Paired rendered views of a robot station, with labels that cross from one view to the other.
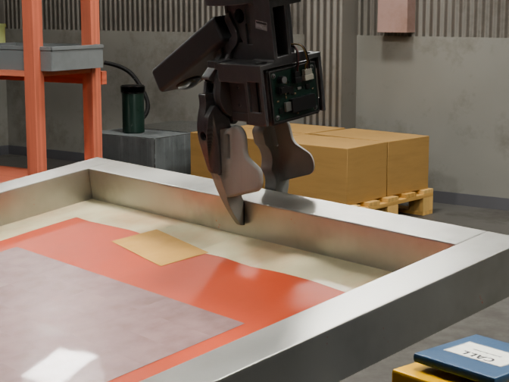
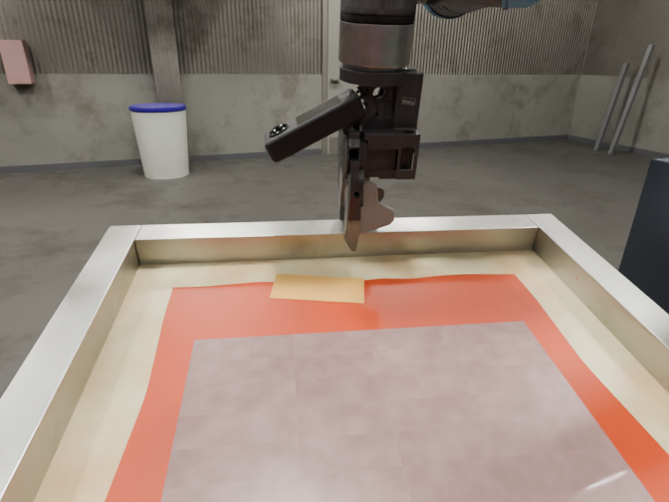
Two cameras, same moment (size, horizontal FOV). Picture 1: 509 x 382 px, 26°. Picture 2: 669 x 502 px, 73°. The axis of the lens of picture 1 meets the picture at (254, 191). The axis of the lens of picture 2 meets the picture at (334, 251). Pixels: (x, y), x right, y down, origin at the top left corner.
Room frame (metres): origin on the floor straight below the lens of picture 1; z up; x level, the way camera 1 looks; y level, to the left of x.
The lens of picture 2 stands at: (0.72, 0.46, 1.34)
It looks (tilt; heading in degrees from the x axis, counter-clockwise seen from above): 23 degrees down; 303
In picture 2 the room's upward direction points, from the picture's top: 1 degrees clockwise
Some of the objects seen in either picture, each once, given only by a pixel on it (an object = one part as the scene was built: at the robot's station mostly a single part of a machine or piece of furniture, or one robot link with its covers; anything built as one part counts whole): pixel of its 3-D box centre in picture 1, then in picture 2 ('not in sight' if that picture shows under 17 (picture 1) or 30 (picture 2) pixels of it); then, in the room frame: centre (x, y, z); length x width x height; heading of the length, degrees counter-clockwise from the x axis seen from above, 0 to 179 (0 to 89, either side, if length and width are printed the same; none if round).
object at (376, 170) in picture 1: (307, 172); not in sight; (7.00, -0.34, 0.25); 1.42 x 1.02 x 0.50; 54
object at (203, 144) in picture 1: (223, 123); (353, 181); (0.98, 0.03, 1.20); 0.05 x 0.02 x 0.09; 131
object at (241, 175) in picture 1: (242, 177); (369, 217); (0.97, 0.01, 1.16); 0.06 x 0.03 x 0.09; 41
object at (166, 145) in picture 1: (157, 126); not in sight; (7.77, 0.69, 0.46); 0.95 x 0.77 x 0.91; 144
